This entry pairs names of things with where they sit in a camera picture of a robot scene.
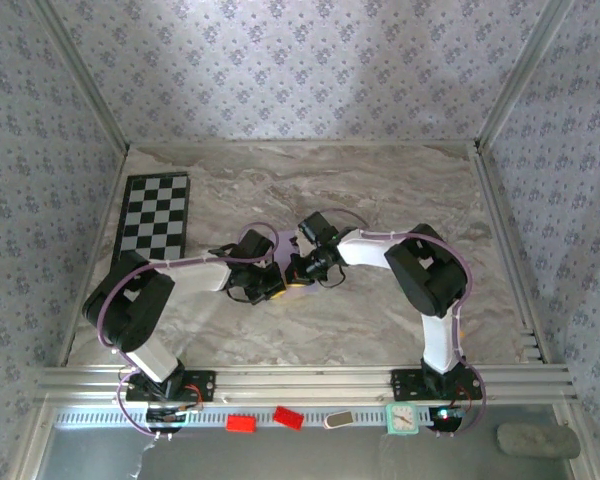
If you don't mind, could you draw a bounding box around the purple paper sheet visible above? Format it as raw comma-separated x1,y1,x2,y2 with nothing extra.
273,227,331,292

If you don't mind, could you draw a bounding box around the red toy brick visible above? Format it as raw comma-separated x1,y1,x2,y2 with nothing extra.
225,414,257,434
272,405,305,431

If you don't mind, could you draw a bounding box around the black and grey checkerboard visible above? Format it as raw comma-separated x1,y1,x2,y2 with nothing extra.
110,172,191,266

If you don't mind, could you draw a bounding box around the silver oval object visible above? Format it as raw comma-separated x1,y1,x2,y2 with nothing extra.
323,409,354,430

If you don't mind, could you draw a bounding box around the perforated metal strip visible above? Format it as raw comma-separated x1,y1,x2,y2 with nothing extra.
52,405,474,429

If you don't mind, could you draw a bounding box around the mint green clock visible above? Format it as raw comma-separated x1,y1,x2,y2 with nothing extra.
384,402,420,436

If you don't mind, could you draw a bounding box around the clear tape strip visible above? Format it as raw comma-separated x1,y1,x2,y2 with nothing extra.
128,439,157,480

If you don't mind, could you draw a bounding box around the grey stone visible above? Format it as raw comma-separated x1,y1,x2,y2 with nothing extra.
496,423,581,459

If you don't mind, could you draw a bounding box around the aluminium mounting rail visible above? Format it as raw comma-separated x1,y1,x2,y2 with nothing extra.
34,364,579,406

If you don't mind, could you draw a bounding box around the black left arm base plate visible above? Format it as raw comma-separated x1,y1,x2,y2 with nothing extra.
125,369,217,404

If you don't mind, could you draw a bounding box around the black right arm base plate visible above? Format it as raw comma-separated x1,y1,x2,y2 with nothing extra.
390,368,484,401

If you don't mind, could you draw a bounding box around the aluminium side rail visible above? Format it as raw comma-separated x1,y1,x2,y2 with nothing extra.
472,144,551,364
57,143,131,367

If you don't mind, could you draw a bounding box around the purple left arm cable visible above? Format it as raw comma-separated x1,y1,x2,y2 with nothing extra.
97,222,281,442

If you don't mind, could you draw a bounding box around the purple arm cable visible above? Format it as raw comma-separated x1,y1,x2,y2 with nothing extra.
97,222,281,442
299,207,487,442

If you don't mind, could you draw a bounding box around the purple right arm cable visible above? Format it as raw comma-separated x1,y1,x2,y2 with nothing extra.
299,207,487,442

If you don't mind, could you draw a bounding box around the aluminium frame post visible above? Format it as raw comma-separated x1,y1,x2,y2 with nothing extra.
29,0,131,154
474,0,576,151

